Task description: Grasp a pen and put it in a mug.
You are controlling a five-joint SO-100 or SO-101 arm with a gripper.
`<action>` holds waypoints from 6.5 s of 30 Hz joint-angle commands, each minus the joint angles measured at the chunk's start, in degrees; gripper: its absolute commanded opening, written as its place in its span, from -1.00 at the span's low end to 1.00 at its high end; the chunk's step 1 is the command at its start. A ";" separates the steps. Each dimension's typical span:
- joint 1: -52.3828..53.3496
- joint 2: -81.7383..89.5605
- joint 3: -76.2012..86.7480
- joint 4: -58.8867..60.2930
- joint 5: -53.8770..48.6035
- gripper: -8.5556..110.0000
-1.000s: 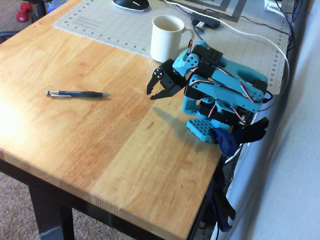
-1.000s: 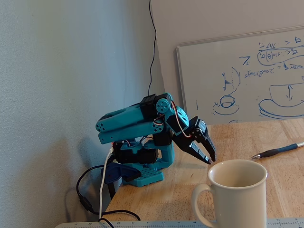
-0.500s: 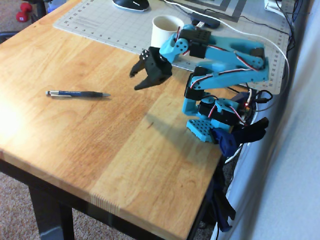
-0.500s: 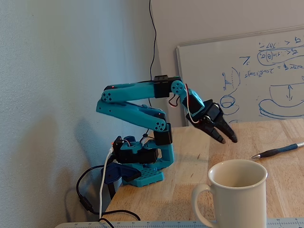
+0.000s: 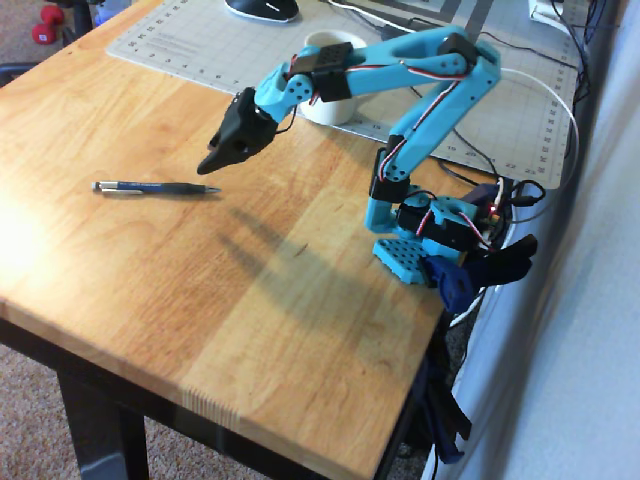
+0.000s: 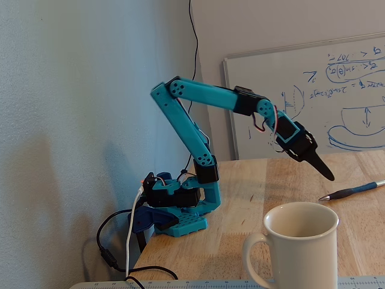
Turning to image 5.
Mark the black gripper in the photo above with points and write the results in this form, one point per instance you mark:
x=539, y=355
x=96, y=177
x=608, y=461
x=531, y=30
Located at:
x=236, y=141

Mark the dark blue pen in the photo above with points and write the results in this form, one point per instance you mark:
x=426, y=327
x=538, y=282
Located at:
x=150, y=188

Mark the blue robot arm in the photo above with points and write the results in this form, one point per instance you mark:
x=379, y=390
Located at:
x=400, y=55

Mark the white ceramic mug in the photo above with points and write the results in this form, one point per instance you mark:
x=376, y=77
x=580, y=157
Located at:
x=330, y=112

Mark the grey gridded cutting mat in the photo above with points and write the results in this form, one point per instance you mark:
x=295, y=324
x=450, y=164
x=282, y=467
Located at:
x=210, y=45

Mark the black and white computer mouse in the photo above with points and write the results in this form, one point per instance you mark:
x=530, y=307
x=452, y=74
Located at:
x=262, y=9

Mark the black usb hub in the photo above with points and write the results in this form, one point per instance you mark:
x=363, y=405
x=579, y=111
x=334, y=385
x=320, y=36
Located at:
x=387, y=34

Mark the red dumbbell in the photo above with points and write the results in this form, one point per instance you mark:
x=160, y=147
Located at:
x=46, y=27

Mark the black chair armrest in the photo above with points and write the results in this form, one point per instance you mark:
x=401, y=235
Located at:
x=12, y=72

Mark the motor controller board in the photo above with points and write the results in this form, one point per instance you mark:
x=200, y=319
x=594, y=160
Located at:
x=482, y=197

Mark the blue spring clamp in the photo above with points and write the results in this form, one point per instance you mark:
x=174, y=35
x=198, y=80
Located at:
x=452, y=282

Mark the grey and black flat panel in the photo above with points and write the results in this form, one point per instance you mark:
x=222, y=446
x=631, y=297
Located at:
x=470, y=20

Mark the white box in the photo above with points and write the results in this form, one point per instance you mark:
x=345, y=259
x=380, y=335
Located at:
x=547, y=10

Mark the black table frame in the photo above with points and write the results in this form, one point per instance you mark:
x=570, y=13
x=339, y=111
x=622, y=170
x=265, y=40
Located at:
x=100, y=435

